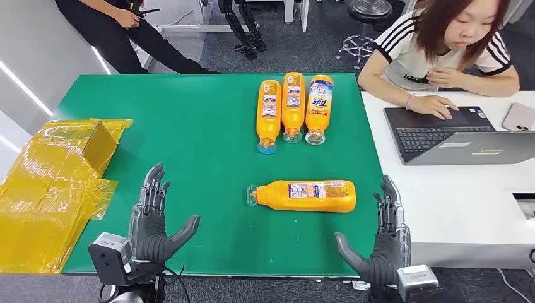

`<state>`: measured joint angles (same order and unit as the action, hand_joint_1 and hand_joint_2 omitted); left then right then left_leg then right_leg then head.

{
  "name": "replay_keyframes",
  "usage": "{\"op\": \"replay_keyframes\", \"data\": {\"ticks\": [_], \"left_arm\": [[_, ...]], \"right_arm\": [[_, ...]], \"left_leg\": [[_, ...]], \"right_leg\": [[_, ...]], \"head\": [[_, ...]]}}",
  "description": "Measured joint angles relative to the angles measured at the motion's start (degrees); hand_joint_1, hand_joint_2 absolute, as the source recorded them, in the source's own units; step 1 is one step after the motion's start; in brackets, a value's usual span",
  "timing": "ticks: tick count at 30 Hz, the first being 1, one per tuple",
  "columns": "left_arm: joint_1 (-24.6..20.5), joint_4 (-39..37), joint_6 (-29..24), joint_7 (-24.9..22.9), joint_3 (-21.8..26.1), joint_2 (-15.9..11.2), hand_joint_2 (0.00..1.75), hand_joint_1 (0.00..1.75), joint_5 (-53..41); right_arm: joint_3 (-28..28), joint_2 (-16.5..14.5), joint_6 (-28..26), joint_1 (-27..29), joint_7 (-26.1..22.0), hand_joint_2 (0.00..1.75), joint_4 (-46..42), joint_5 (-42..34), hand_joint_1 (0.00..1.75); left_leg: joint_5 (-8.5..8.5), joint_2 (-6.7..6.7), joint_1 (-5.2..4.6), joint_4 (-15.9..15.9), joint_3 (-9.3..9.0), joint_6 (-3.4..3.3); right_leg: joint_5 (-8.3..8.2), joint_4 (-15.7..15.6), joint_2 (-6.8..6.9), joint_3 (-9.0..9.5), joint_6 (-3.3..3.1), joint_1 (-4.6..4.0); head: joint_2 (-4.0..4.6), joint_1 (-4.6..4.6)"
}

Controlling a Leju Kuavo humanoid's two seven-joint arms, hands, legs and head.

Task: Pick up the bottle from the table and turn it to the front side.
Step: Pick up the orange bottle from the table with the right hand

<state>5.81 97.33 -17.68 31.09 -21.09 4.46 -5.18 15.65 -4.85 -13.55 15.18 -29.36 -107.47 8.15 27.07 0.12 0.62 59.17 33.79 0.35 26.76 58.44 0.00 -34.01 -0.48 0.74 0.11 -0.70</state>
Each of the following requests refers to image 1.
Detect black humanoid robot legs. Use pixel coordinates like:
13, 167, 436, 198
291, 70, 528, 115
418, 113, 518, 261
217, 0, 268, 61

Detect white metal floor frame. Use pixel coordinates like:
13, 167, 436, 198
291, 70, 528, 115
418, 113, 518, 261
139, 0, 239, 72

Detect yellow film-wrapped cardboard box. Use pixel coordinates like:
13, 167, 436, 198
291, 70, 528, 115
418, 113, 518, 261
0, 118, 134, 276

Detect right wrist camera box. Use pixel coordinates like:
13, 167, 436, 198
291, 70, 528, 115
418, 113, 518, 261
396, 264, 442, 303

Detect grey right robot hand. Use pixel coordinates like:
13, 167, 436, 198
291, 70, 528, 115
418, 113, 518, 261
333, 174, 413, 299

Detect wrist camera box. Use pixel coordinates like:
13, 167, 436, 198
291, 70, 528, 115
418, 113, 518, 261
396, 264, 442, 303
88, 232, 133, 287

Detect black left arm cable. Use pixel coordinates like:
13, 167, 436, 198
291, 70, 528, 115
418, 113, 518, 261
162, 264, 191, 303

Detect black handheld controller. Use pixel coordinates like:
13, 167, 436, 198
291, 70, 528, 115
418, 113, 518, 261
127, 0, 161, 20

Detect black stool chrome base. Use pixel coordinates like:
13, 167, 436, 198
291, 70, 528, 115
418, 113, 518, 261
335, 0, 394, 71

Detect orange detergent bottle blue cap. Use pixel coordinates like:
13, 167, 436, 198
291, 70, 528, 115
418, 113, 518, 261
256, 80, 283, 155

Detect white table leg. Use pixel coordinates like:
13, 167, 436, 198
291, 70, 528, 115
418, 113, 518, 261
283, 0, 310, 33

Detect pink smartphone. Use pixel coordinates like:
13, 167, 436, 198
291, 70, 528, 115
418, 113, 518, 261
501, 102, 535, 132

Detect dark grey laptop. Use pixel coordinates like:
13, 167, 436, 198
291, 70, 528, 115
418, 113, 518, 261
384, 105, 535, 167

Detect orange detergent bottle clear cap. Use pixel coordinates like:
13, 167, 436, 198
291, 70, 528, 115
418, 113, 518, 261
304, 74, 334, 146
246, 179, 357, 214
281, 71, 307, 145

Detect green table mat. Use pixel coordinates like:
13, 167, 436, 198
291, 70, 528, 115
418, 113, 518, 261
53, 73, 385, 278

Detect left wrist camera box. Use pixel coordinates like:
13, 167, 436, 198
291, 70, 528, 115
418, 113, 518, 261
88, 232, 133, 287

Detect standing person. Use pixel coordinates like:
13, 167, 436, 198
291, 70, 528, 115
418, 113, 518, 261
54, 0, 220, 75

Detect white desk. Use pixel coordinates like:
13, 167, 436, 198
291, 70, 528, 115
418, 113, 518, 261
360, 90, 535, 271

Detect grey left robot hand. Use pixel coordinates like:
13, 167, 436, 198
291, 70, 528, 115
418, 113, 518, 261
127, 162, 201, 264

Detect white floor cable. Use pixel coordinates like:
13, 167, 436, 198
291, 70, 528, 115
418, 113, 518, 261
496, 267, 535, 303

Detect seated person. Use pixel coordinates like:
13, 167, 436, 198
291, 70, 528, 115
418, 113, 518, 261
357, 0, 520, 121

